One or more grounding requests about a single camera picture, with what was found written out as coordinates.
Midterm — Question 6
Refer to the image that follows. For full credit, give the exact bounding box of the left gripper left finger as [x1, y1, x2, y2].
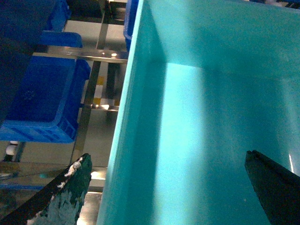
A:
[0, 153, 92, 225]

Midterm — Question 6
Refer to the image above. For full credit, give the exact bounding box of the teal plastic bin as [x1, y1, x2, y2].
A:
[97, 0, 300, 225]

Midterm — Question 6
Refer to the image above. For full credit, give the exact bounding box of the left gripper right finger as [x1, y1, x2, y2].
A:
[245, 150, 300, 225]

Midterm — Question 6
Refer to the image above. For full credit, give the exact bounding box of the metal shelf frame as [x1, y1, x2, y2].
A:
[0, 0, 128, 225]

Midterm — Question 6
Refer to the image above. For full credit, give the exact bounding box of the blue bin lower shelf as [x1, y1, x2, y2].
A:
[0, 56, 90, 143]

